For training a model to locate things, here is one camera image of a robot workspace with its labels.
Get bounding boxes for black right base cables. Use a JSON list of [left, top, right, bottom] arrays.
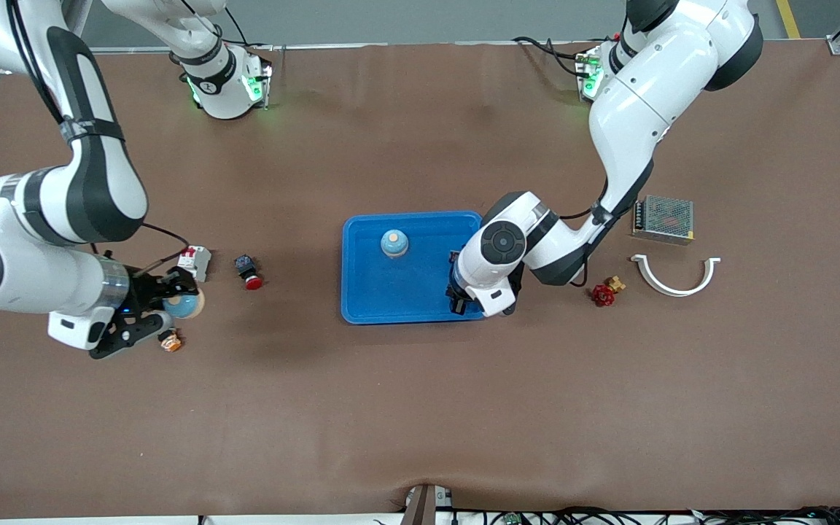
[[223, 6, 276, 53]]

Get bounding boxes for metal mesh power supply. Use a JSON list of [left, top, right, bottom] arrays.
[[631, 194, 696, 246]]

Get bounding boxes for black base cables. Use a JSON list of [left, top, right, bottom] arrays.
[[513, 36, 590, 78], [223, 6, 276, 53]]

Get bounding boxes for blue plastic tray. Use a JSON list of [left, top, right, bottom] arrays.
[[341, 211, 492, 325]]

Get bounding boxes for white circuit breaker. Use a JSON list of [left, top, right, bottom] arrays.
[[177, 245, 212, 283]]

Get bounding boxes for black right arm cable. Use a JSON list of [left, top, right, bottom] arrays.
[[92, 222, 192, 279]]

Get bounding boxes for white half-round pipe clamp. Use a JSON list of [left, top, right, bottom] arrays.
[[630, 253, 722, 297]]

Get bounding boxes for red mushroom push button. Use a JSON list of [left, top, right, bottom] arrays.
[[234, 254, 264, 291]]

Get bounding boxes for blue call bell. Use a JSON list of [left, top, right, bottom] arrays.
[[163, 287, 206, 320], [380, 228, 411, 259]]

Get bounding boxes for black left base cables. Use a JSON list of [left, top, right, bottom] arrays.
[[513, 36, 590, 78]]

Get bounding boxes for brass valve red handle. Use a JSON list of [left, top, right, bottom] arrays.
[[592, 275, 627, 308]]

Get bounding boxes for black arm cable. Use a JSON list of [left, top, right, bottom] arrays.
[[557, 197, 612, 288], [92, 222, 192, 279]]

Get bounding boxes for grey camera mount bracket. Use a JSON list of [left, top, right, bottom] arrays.
[[400, 483, 454, 525]]

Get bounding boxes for black cable bundle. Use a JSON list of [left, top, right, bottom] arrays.
[[449, 505, 840, 525]]

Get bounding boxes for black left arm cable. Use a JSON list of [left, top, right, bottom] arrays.
[[557, 197, 612, 288]]

